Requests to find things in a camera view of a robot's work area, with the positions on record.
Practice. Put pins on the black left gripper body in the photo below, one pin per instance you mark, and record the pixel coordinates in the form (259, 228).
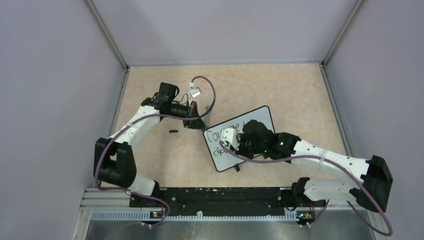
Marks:
(191, 110)

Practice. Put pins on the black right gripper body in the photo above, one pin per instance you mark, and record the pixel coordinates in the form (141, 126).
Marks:
(247, 148)

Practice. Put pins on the white board with black frame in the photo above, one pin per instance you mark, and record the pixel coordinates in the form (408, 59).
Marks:
(221, 159)

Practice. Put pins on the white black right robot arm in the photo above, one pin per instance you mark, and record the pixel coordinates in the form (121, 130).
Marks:
(366, 181)

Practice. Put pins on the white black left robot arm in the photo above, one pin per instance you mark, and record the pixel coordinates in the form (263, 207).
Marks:
(114, 160)

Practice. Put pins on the grey plastic block rod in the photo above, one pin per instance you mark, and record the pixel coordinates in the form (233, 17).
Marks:
(207, 117)

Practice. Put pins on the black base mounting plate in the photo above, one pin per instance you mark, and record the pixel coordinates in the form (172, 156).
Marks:
(225, 201)

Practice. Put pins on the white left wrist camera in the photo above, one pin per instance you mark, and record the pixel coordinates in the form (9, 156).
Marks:
(193, 92)

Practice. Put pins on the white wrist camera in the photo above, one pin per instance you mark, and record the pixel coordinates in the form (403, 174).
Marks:
(231, 138)
(193, 92)

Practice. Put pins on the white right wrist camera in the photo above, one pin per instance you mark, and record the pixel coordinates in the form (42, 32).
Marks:
(231, 138)

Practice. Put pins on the white cable duct strip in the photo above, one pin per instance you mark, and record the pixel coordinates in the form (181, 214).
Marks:
(147, 216)

